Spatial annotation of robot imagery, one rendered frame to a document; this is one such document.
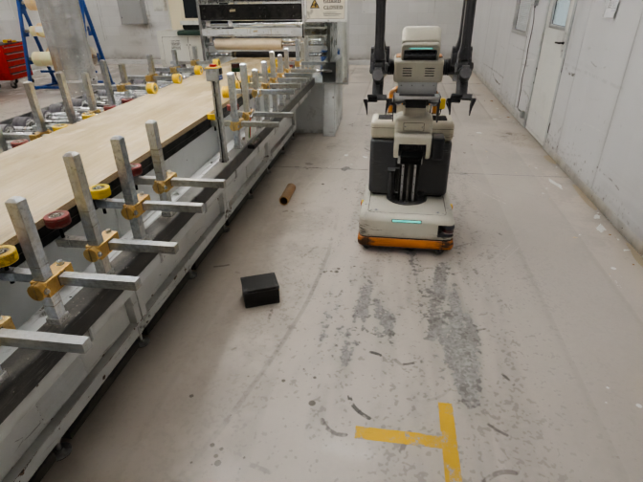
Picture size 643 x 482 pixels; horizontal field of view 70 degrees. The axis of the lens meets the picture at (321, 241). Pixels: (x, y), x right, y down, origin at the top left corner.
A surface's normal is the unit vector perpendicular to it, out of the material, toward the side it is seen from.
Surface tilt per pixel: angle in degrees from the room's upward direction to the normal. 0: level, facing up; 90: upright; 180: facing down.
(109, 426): 0
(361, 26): 90
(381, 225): 90
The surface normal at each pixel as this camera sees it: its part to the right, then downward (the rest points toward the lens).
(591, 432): -0.01, -0.88
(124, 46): -0.15, 0.47
